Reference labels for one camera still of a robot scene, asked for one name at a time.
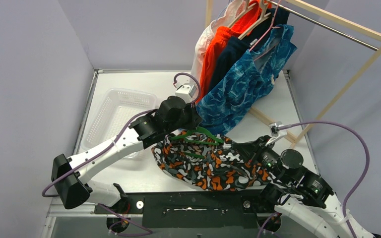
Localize camouflage orange black shorts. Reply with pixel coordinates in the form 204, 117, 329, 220
151, 134, 271, 191

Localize green hanger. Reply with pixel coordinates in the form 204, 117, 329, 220
161, 126, 225, 160

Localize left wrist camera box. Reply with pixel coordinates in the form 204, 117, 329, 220
175, 83, 197, 104

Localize blue patterned shorts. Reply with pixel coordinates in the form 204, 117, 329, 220
196, 24, 297, 134

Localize white shorts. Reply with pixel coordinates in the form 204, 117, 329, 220
190, 0, 246, 85

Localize pink hanger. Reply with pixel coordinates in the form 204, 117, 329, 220
249, 0, 281, 52

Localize wooden clothes rack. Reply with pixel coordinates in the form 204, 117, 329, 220
205, 0, 381, 150

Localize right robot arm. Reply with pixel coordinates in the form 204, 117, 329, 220
232, 136, 380, 238

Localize wooden hanger orange shorts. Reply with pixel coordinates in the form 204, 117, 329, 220
227, 0, 256, 28

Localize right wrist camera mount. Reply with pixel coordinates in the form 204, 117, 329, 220
265, 121, 287, 146

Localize white plastic basket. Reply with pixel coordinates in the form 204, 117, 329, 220
79, 88, 158, 152

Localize metal rack rod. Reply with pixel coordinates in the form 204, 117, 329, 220
268, 1, 378, 51

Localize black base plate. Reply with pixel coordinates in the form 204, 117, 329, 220
95, 189, 274, 229

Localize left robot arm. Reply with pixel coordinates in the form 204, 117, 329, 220
51, 96, 202, 212

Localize wooden hanger navy shorts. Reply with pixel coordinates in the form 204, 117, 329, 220
238, 0, 271, 40

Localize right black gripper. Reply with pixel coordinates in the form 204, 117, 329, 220
234, 134, 291, 183

